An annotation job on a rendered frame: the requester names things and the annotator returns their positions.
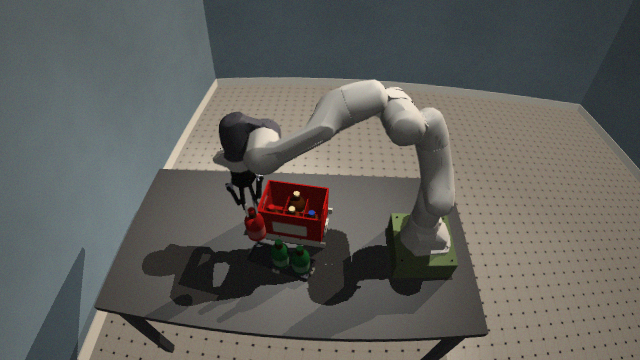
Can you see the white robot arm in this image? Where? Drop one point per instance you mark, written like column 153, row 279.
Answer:
column 250, row 143

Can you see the brown bottle with red cap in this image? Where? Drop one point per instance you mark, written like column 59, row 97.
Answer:
column 271, row 208

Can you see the red crate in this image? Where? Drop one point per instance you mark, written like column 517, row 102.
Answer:
column 279, row 194

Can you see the red bottle with pink label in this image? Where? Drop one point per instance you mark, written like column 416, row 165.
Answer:
column 255, row 225

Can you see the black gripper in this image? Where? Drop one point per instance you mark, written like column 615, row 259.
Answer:
column 235, row 180

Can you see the green bottle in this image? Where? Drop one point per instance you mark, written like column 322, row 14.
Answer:
column 280, row 254
column 300, row 260

